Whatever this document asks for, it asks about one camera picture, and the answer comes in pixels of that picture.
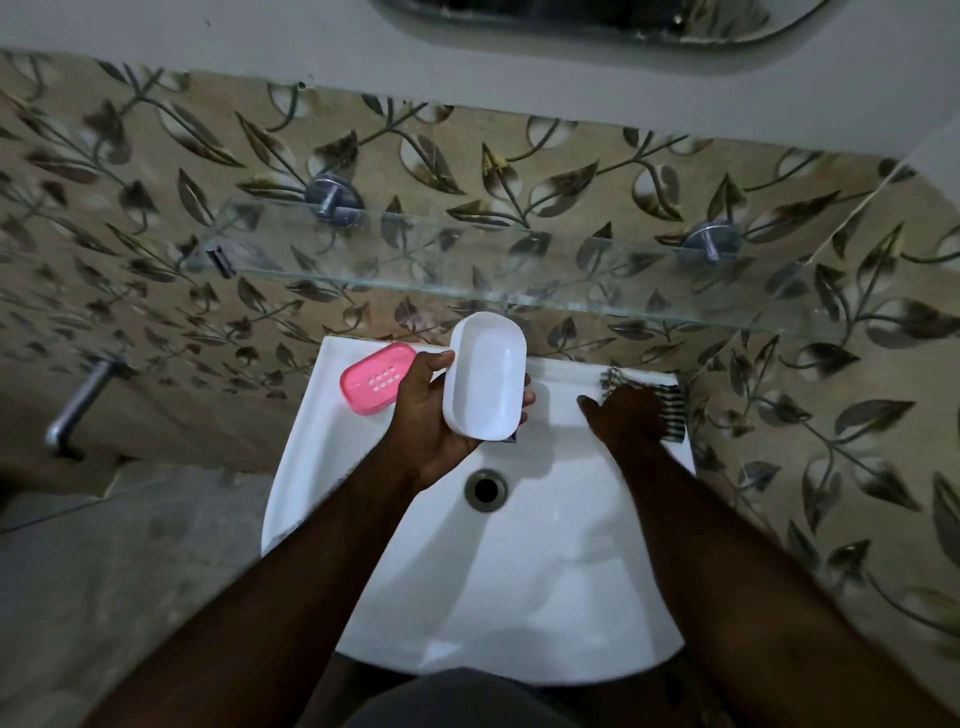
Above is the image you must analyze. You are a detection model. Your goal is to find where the person's right hand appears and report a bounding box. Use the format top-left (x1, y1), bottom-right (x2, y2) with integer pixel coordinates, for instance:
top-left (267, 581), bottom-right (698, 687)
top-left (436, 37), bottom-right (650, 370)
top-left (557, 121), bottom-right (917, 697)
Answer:
top-left (577, 386), bottom-right (674, 460)

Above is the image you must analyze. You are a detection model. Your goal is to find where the person's left hand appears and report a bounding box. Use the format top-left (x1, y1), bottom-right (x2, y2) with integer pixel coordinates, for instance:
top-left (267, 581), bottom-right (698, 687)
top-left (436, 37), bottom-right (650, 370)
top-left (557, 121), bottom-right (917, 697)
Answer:
top-left (384, 350), bottom-right (538, 490)

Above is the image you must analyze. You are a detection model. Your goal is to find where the checkered cleaning cloth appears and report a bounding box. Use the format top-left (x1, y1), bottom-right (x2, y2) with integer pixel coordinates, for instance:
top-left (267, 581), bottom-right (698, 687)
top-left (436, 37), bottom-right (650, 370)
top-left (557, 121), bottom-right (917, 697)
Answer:
top-left (598, 365), bottom-right (688, 450)

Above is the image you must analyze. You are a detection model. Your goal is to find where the pink soap dish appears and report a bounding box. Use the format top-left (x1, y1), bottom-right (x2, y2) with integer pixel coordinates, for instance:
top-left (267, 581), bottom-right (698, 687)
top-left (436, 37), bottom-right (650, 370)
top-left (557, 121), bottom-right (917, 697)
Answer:
top-left (339, 341), bottom-right (418, 417)

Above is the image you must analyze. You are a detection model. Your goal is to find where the white soap dish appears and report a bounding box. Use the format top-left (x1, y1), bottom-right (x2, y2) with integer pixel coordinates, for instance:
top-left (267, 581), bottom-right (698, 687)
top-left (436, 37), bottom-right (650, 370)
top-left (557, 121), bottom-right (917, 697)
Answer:
top-left (442, 311), bottom-right (528, 442)

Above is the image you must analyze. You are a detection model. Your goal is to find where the glass shelf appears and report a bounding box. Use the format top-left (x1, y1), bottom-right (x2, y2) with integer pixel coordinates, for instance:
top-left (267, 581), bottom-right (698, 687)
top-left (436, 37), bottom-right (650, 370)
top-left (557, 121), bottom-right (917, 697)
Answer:
top-left (179, 196), bottom-right (849, 337)

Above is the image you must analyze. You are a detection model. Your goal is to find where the person's right forearm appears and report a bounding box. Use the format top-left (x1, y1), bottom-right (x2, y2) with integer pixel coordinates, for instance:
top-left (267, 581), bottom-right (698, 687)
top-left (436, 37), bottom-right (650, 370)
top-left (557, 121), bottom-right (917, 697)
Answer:
top-left (614, 442), bottom-right (960, 728)

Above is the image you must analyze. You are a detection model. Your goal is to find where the person's left forearm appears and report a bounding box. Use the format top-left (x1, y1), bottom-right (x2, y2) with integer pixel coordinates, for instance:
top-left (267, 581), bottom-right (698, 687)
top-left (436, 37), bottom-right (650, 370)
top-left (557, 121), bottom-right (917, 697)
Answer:
top-left (82, 449), bottom-right (444, 728)

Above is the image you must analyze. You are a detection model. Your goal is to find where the person's grey shirt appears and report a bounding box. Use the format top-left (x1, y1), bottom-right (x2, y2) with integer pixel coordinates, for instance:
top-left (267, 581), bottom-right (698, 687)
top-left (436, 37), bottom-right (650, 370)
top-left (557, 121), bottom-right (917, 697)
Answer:
top-left (344, 667), bottom-right (586, 728)

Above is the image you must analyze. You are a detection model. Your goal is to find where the metal sink drain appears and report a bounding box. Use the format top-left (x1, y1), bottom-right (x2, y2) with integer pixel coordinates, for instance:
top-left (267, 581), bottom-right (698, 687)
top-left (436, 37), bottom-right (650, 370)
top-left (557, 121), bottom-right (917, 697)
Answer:
top-left (464, 468), bottom-right (509, 514)

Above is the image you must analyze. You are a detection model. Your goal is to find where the white sink basin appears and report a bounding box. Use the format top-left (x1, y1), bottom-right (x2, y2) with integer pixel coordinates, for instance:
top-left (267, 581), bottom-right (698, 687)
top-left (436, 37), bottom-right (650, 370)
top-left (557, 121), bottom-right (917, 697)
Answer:
top-left (260, 335), bottom-right (697, 688)

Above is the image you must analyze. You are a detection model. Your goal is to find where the chrome wall tap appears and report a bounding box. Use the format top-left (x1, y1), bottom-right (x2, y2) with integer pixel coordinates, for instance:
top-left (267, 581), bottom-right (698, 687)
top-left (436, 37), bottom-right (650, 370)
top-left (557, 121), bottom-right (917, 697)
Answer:
top-left (44, 356), bottom-right (125, 459)

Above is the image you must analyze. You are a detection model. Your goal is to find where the rounded wall mirror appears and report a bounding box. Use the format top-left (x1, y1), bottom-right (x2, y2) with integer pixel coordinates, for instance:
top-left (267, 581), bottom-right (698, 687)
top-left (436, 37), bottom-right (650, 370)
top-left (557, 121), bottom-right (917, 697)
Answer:
top-left (367, 0), bottom-right (834, 48)

